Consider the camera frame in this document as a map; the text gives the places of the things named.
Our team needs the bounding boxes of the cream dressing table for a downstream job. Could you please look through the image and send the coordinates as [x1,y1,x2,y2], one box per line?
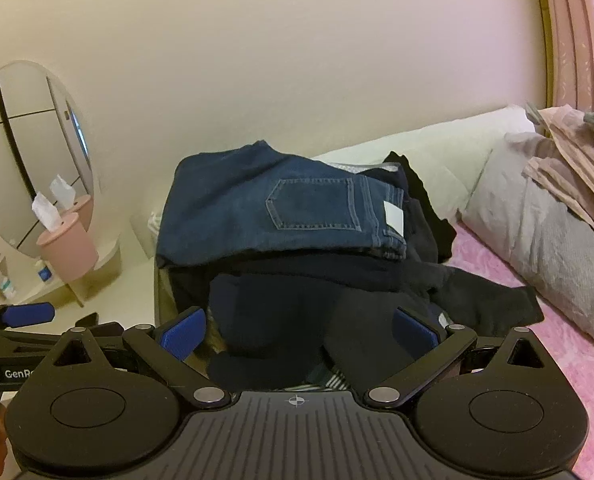
[0,220,123,311]

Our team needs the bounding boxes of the black pants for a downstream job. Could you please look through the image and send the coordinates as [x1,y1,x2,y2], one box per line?
[322,260,545,363]

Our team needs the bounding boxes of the white tissue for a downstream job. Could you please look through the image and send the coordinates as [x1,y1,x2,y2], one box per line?
[31,194,60,233]

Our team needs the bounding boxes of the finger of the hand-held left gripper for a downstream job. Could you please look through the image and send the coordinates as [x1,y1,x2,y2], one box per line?
[0,301,55,333]
[0,312,124,350]

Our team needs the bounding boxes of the dark navy garment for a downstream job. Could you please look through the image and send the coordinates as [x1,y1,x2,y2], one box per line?
[207,275,338,393]

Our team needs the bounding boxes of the folded pink blanket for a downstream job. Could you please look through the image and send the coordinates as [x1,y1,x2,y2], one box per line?
[522,105,594,251]

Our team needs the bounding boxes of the blue denim jeans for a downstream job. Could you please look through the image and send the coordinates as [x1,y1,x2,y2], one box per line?
[156,140,408,271]

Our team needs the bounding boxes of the grey pink duvet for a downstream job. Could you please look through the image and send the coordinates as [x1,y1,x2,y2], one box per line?
[459,132,594,348]

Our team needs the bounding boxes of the pink rose blanket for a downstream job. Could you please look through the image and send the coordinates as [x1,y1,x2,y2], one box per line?
[442,212,594,480]

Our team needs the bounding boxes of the striped cloth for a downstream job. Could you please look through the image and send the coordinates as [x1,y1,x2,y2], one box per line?
[277,369,353,392]

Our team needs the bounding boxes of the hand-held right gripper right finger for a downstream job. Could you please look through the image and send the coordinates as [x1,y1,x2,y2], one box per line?
[364,306,560,408]

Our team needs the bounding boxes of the white pillow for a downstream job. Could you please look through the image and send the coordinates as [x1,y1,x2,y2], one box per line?
[312,105,535,221]

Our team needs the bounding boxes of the oval wall mirror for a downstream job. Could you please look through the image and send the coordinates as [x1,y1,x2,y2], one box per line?
[0,60,100,263]

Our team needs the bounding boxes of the small white bottle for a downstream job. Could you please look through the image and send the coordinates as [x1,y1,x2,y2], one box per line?
[0,265,17,302]

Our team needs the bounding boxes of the pink headboard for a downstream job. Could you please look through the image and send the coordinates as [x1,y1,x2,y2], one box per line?
[529,0,594,136]

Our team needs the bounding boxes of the pink tissue holder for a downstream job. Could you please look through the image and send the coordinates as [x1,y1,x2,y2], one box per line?
[36,212,99,283]

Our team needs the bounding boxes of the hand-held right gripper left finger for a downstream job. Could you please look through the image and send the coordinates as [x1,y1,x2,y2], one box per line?
[42,306,230,408]

